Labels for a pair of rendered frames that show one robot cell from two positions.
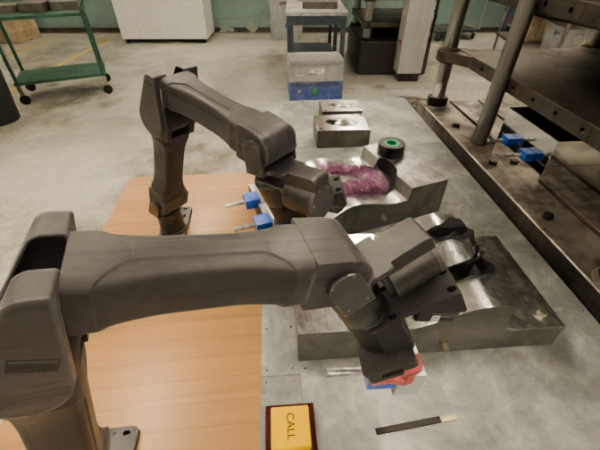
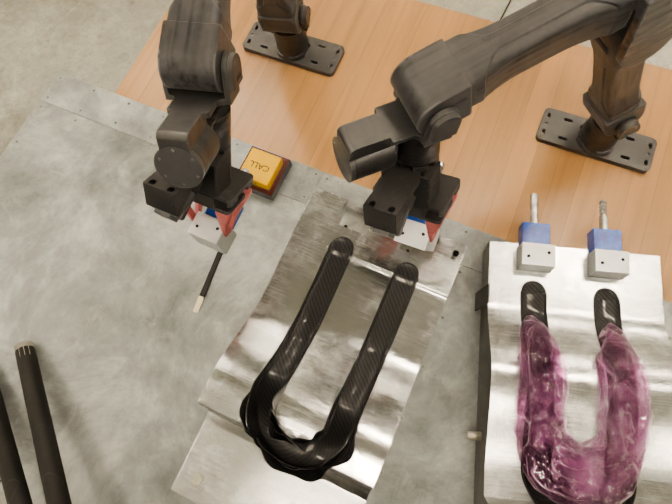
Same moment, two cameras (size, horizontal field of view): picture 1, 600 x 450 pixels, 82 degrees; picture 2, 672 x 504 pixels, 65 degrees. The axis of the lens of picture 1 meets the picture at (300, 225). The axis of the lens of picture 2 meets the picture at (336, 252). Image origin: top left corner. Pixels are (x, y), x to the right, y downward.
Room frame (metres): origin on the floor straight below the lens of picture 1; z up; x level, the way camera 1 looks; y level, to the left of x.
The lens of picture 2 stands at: (0.59, -0.29, 1.66)
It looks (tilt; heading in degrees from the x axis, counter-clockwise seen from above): 71 degrees down; 129
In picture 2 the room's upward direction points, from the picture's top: 12 degrees counter-clockwise
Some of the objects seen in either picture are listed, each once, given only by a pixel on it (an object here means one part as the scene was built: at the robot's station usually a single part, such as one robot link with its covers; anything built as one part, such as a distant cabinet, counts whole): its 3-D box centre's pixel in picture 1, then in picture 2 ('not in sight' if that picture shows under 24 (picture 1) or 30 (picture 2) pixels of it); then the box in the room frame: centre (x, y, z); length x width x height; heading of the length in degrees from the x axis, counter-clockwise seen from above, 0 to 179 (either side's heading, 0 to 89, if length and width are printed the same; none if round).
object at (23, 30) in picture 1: (15, 27); not in sight; (7.05, 5.11, 0.20); 0.63 x 0.44 x 0.40; 0
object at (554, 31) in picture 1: (567, 38); not in sight; (5.03, -3.48, 0.42); 0.60 x 0.42 x 0.33; 174
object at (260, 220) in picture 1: (259, 223); (533, 231); (0.68, 0.10, 0.86); 0.13 x 0.05 x 0.05; 111
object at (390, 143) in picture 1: (390, 147); not in sight; (0.96, -0.28, 0.93); 0.08 x 0.08 x 0.04
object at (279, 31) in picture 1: (287, 28); not in sight; (7.17, 0.24, 0.16); 0.60 x 0.42 x 0.33; 87
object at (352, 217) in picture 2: not in sight; (356, 221); (0.43, -0.01, 0.87); 0.05 x 0.05 x 0.04; 4
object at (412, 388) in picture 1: (371, 370); (227, 206); (0.25, -0.10, 0.94); 0.13 x 0.05 x 0.05; 94
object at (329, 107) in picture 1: (339, 112); not in sight; (1.49, -0.17, 0.83); 0.17 x 0.13 x 0.06; 94
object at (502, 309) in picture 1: (412, 278); (324, 363); (0.49, -0.24, 0.87); 0.50 x 0.26 x 0.14; 94
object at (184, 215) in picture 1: (170, 220); (603, 129); (0.72, 0.34, 0.84); 0.20 x 0.07 x 0.08; 6
